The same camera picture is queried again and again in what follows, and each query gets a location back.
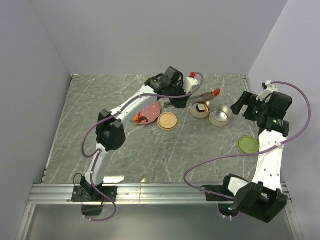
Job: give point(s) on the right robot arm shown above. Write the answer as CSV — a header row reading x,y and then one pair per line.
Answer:
x,y
262,198

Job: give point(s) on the sushi piece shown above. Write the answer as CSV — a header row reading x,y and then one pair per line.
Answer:
x,y
201,108

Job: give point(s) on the beige round lid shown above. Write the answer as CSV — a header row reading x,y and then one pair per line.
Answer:
x,y
167,121

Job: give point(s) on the dark red octopus piece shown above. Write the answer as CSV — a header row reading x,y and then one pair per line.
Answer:
x,y
143,120

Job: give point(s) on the red shrimp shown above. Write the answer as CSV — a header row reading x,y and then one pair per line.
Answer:
x,y
216,92

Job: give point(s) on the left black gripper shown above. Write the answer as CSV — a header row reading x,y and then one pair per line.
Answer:
x,y
180,103

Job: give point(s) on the red sausage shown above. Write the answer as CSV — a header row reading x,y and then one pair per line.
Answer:
x,y
137,118

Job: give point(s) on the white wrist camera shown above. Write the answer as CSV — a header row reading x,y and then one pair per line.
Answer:
x,y
190,84
269,88

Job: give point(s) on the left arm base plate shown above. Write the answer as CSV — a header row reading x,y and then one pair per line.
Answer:
x,y
79,195

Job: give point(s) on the metal tongs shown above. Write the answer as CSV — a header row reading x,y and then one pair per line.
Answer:
x,y
190,98

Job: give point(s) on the green round lid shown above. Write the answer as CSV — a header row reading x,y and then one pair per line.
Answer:
x,y
248,144

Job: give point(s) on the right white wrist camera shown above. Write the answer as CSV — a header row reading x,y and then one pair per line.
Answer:
x,y
269,88

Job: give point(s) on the aluminium rail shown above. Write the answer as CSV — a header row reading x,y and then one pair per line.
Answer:
x,y
127,194

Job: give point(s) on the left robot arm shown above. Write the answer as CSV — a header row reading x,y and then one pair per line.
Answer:
x,y
110,128

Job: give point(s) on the pink polka dot plate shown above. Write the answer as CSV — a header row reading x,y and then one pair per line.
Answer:
x,y
152,112

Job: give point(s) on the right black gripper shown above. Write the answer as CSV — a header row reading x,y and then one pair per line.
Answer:
x,y
248,99

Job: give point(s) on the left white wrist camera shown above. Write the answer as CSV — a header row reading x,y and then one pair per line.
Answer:
x,y
190,84

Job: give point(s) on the beige steel container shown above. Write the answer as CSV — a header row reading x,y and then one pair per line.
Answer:
x,y
198,115
220,115

